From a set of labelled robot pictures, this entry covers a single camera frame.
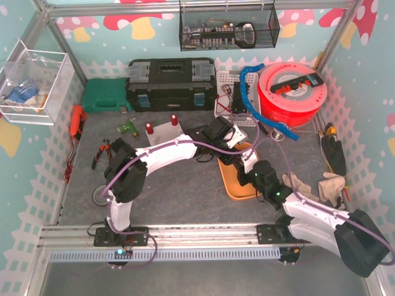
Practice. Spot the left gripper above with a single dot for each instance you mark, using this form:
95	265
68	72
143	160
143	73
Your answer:
234	154

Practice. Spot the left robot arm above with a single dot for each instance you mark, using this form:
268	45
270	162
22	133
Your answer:
126	175

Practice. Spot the clear acrylic box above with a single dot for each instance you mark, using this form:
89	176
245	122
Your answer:
51	71

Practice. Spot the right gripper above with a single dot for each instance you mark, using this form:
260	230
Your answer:
244	174

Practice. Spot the black ribbed rail block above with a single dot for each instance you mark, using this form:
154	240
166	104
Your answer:
120	147

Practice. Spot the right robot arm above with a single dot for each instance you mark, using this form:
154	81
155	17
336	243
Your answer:
352	236

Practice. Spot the red filament spool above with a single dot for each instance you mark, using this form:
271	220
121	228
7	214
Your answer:
295	108

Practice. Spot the black work glove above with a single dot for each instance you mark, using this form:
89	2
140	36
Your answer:
333	152

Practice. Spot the green tool case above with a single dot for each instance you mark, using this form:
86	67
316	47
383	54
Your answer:
105	95

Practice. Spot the black terminal strip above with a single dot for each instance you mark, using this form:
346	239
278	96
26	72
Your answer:
312	79

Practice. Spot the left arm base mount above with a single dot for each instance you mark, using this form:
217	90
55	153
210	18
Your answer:
105	237

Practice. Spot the orange multimeter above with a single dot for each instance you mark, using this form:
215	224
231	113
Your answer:
77	122

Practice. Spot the white peg base plate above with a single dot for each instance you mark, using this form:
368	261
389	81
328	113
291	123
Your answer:
163	133

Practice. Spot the brown tape roll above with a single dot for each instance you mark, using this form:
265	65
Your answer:
97	198

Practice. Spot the blue white glove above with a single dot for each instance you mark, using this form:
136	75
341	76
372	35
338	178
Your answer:
24	93

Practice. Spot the orange plastic tray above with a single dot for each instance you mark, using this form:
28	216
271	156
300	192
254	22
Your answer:
234	190

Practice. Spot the green hose nozzle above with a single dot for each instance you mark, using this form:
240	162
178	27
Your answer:
128	127

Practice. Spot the black toolbox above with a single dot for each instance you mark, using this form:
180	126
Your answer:
168	85

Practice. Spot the white plastic basket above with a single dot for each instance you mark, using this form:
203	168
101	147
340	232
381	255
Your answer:
228	92

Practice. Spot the beige work glove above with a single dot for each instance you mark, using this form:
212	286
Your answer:
299	186
329	189

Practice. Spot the grey slotted cable duct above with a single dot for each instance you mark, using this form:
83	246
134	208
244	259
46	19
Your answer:
266	253

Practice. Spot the orange handled pliers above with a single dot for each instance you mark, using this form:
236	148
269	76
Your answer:
103	148

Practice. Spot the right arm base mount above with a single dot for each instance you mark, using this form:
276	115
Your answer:
275	234

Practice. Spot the yellow black screwdriver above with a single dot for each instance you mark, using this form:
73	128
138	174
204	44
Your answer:
329	131

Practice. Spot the black mesh wire basket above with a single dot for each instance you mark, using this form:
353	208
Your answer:
227	26

